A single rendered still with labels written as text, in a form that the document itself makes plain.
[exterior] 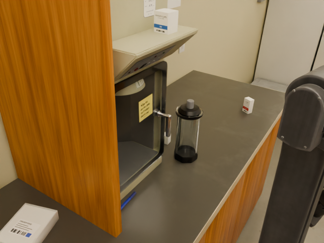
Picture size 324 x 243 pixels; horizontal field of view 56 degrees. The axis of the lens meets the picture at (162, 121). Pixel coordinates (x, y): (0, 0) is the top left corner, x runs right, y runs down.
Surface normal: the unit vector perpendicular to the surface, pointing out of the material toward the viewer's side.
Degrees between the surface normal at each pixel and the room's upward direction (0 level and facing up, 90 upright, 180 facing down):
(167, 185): 0
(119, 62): 90
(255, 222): 0
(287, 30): 90
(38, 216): 0
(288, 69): 90
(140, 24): 90
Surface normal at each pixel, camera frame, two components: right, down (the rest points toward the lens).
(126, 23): 0.84, 0.29
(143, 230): 0.03, -0.86
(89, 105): -0.54, 0.41
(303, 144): -0.74, 0.32
